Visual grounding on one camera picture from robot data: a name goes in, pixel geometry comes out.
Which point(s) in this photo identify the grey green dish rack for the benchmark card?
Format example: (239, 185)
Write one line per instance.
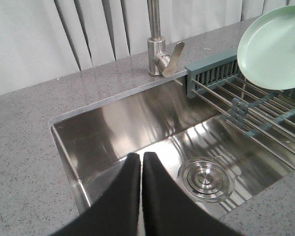
(264, 116)

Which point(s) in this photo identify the light green round plate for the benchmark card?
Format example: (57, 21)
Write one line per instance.
(266, 52)

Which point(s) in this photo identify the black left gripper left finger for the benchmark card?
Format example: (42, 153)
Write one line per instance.
(116, 212)

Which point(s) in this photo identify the round steel sink drain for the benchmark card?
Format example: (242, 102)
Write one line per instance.
(205, 181)

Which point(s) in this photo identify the white pleated curtain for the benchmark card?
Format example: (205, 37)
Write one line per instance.
(42, 40)

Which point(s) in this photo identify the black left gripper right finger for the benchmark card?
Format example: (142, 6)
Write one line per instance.
(167, 209)

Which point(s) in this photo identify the stainless steel sink basin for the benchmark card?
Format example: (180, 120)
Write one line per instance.
(94, 142)

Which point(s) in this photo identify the stainless steel faucet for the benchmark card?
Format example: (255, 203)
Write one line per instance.
(159, 62)

